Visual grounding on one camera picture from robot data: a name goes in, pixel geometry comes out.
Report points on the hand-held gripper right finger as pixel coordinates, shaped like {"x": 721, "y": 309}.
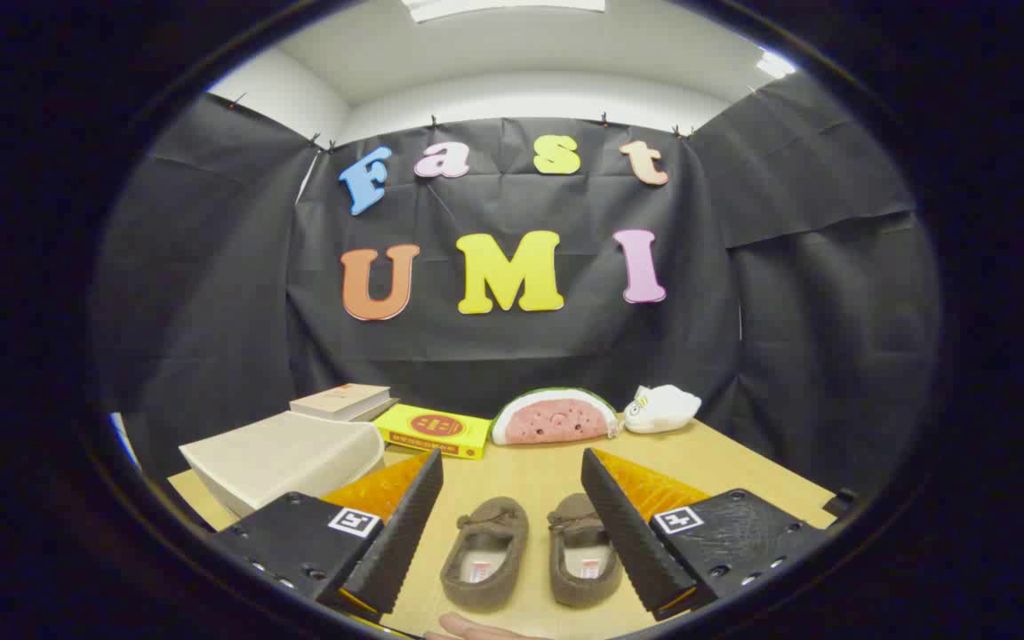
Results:
{"x": 725, "y": 533}

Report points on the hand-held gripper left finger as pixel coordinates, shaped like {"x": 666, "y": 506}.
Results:
{"x": 299, "y": 533}

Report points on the cream fabric storage box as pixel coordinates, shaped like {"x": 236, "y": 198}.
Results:
{"x": 281, "y": 455}

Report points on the brown fuzzy shoe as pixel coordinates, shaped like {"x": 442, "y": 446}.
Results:
{"x": 576, "y": 517}
{"x": 487, "y": 524}

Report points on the black table clamp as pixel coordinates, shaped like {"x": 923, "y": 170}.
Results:
{"x": 843, "y": 502}

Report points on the white plush toy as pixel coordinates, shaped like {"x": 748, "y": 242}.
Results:
{"x": 663, "y": 409}

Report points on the beige paperback book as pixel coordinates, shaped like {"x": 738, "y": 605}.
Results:
{"x": 339, "y": 398}

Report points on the grey-beige book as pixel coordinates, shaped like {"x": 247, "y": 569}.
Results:
{"x": 380, "y": 412}

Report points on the yellow book with red circle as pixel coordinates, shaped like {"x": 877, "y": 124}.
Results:
{"x": 432, "y": 428}

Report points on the watermelon slice plush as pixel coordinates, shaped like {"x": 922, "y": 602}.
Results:
{"x": 552, "y": 420}

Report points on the small ceiling light panel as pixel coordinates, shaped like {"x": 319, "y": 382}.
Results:
{"x": 774, "y": 64}

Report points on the large ceiling light panel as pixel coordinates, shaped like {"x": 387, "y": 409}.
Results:
{"x": 503, "y": 7}

